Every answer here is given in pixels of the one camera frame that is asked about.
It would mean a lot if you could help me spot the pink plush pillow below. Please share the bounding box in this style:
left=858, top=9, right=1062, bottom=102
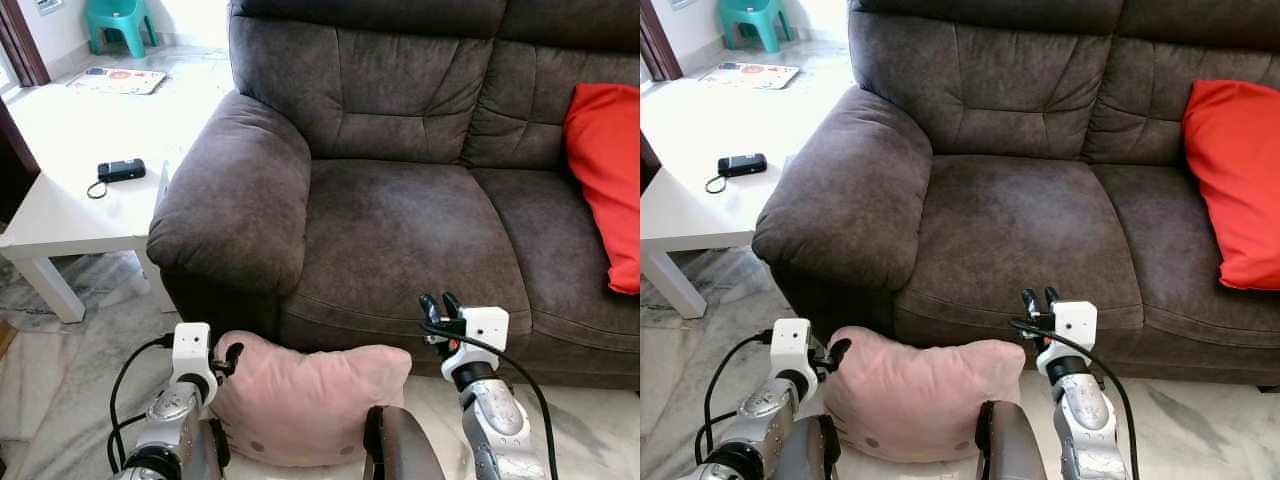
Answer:
left=210, top=331, right=413, bottom=468
left=822, top=327, right=1027, bottom=464

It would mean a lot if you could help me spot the brown fabric sofa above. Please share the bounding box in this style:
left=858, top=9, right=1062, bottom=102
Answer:
left=752, top=0, right=1280, bottom=387
left=147, top=0, right=641, bottom=391

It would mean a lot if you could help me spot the red pillow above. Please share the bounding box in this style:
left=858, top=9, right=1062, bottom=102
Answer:
left=562, top=83, right=641, bottom=296
left=1182, top=80, right=1280, bottom=292

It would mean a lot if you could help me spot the printed floor mat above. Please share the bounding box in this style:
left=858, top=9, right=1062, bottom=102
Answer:
left=67, top=66, right=167, bottom=96
left=698, top=62, right=801, bottom=91

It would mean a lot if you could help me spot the right robot leg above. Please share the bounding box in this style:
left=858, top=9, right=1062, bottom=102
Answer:
left=974, top=400, right=1047, bottom=480
left=362, top=404, right=447, bottom=480

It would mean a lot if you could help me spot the white side table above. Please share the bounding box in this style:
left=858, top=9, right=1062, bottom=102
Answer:
left=640, top=155, right=797, bottom=320
left=0, top=160, right=179, bottom=324

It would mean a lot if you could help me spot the dark brown wooden furniture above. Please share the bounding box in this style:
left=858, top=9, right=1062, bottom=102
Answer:
left=0, top=95, right=41, bottom=226
left=640, top=130, right=662, bottom=197

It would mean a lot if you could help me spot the green plastic stool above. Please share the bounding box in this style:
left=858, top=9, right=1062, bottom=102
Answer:
left=718, top=0, right=794, bottom=54
left=84, top=0, right=159, bottom=59

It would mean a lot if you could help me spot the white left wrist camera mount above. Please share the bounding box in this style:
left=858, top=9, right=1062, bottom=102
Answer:
left=172, top=322, right=215, bottom=403
left=769, top=318, right=813, bottom=393

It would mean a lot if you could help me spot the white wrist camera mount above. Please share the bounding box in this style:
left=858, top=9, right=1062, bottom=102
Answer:
left=769, top=318, right=813, bottom=393
left=461, top=307, right=510, bottom=354
left=172, top=322, right=215, bottom=403
left=1051, top=300, right=1099, bottom=351

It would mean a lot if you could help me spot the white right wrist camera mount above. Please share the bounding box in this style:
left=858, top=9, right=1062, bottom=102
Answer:
left=461, top=307, right=510, bottom=354
left=1051, top=300, right=1099, bottom=351

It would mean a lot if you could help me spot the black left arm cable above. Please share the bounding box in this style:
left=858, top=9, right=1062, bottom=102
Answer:
left=694, top=330, right=773, bottom=465
left=107, top=334, right=177, bottom=473

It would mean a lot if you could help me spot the black device with strap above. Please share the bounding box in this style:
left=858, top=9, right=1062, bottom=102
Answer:
left=705, top=153, right=768, bottom=195
left=86, top=158, right=147, bottom=200

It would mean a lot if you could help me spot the dark brown door frame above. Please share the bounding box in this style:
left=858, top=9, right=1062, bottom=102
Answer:
left=640, top=0, right=685, bottom=83
left=0, top=0, right=51, bottom=88

